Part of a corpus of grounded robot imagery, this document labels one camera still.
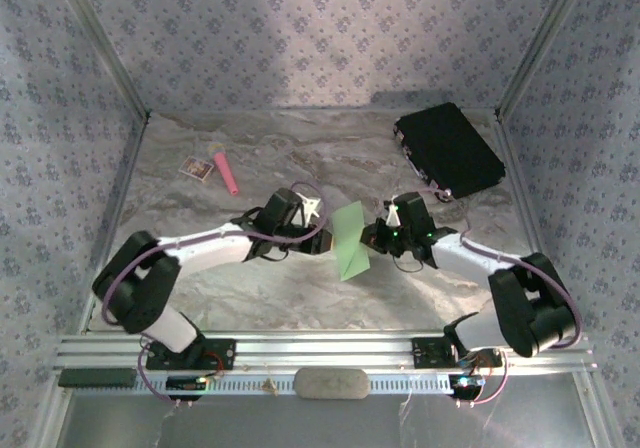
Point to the aluminium frame post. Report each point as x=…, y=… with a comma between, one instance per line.
x=541, y=43

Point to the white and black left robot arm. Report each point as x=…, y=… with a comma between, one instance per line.
x=210, y=250

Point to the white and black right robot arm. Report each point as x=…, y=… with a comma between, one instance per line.
x=465, y=258

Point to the light green paper sheet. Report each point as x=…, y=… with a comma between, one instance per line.
x=350, y=248

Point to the grey metal sheet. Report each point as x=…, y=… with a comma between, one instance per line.
x=320, y=423

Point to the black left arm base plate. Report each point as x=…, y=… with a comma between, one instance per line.
x=220, y=355

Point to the black hard case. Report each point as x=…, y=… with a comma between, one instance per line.
x=450, y=148

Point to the pink toy microphone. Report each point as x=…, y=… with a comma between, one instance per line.
x=225, y=170

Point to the grey oval stone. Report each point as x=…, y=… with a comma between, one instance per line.
x=330, y=383

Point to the small printed card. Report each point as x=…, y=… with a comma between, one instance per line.
x=196, y=168

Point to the aluminium side frame rail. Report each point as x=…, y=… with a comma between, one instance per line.
x=522, y=193
x=116, y=218

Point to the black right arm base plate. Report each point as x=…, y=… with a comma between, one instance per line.
x=430, y=353

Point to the aluminium mounting rail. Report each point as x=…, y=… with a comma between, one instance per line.
x=320, y=350

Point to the long black bar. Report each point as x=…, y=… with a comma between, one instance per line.
x=95, y=378

